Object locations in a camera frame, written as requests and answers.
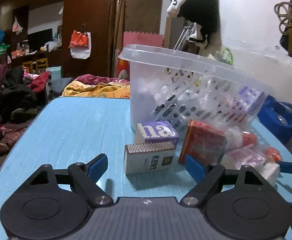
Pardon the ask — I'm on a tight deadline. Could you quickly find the green and white tote bag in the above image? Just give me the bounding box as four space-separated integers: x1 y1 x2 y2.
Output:
214 48 233 66

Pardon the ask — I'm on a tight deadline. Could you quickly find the white roll in plastic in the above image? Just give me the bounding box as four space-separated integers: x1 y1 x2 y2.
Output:
225 127 244 152

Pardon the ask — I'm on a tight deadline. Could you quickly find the dark red wooden wardrobe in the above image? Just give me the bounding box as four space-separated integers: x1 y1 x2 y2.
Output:
0 0 113 77

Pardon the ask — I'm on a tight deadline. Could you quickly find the red flat box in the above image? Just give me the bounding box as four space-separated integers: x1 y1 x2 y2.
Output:
179 120 227 166

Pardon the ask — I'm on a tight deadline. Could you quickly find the white Kent cigarette box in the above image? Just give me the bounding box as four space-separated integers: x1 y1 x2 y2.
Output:
123 141 176 175

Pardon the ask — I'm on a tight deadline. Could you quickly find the pink foam mat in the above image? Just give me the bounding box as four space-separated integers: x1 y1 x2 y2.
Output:
123 31 163 47

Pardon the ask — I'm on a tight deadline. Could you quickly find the white and black hanging cap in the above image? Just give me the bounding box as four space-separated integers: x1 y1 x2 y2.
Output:
167 0 219 50

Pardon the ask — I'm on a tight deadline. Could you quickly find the yellow patterned blanket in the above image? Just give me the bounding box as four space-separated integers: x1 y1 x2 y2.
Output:
62 81 130 99

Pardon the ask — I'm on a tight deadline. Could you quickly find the blue shopping bag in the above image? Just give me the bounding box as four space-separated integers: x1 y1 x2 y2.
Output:
257 95 292 145

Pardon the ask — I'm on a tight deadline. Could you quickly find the white plastic laundry basket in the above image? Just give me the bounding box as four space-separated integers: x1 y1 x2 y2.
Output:
119 44 273 135

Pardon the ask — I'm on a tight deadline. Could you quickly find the red ball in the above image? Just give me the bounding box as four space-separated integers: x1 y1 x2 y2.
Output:
242 132 258 147
264 147 282 163

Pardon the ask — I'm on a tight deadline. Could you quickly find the purple and white box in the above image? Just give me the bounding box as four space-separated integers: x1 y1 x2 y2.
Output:
134 121 180 147

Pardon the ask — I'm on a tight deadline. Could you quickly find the orange hanging bag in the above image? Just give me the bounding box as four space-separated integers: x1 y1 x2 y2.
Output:
69 30 91 60

